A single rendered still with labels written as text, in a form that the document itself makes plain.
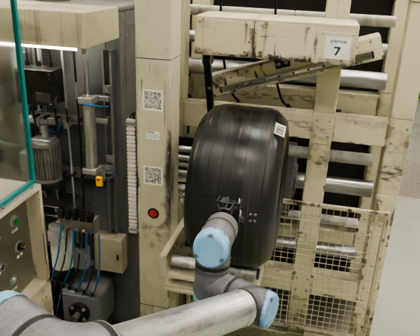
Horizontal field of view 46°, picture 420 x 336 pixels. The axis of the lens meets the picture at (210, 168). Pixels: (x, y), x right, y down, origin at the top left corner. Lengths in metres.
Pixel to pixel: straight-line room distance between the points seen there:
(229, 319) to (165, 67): 0.94
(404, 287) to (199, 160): 2.33
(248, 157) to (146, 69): 0.48
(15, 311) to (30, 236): 0.95
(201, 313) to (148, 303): 1.15
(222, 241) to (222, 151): 0.47
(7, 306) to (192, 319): 0.34
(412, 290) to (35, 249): 2.58
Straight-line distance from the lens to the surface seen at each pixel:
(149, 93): 1.76
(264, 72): 2.06
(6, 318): 0.88
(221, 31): 1.92
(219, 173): 1.59
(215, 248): 1.23
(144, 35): 1.73
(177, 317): 0.98
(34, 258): 1.86
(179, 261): 1.91
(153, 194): 1.89
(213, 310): 1.06
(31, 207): 1.76
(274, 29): 1.89
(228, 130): 1.65
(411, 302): 3.54
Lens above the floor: 1.96
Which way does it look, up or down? 22 degrees down
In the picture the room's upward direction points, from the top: 2 degrees clockwise
